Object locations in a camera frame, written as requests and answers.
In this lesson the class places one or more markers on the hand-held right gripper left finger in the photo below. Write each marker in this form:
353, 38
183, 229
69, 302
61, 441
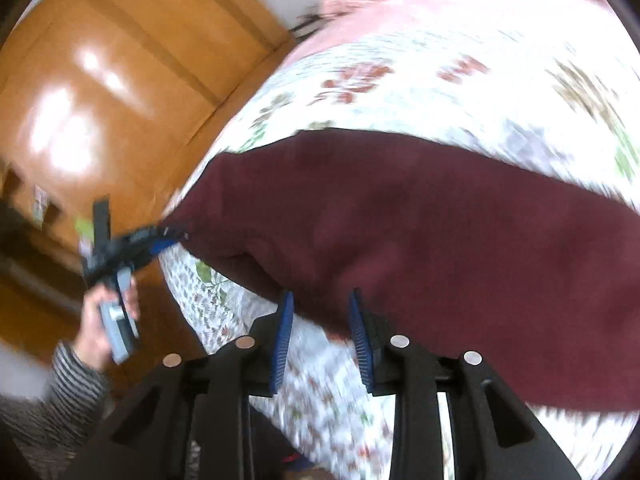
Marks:
282, 340

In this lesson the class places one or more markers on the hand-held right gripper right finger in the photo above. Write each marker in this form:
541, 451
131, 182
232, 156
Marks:
360, 340

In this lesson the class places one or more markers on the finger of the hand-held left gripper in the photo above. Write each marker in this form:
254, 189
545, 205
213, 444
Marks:
167, 233
162, 247

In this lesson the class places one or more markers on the maroon pants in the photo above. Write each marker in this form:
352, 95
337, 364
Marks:
400, 235

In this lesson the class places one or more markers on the person's left forearm striped sleeve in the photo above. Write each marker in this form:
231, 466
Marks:
60, 400

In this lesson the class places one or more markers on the person's left hand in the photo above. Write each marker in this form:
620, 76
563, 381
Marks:
92, 327

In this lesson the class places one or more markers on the wooden wardrobe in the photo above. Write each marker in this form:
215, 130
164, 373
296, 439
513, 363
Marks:
125, 85

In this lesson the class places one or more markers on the white floral quilt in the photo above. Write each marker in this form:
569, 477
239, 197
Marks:
450, 95

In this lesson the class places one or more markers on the pink bed sheet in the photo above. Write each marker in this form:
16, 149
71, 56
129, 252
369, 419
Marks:
350, 25

